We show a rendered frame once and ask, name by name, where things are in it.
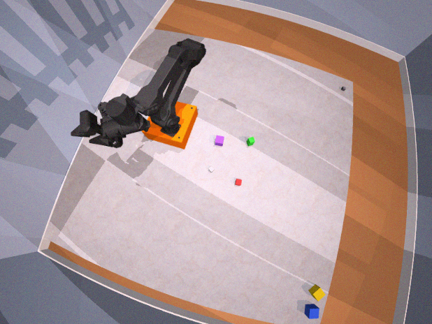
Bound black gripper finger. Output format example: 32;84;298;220
71;125;89;138
89;135;113;147

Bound purple block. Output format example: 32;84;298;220
215;135;224;146

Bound blue cube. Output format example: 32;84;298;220
304;304;319;319

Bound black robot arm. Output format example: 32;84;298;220
98;38;206;138

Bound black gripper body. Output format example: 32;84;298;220
80;110;127;148

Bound yellow cube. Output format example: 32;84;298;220
308;284;325;301

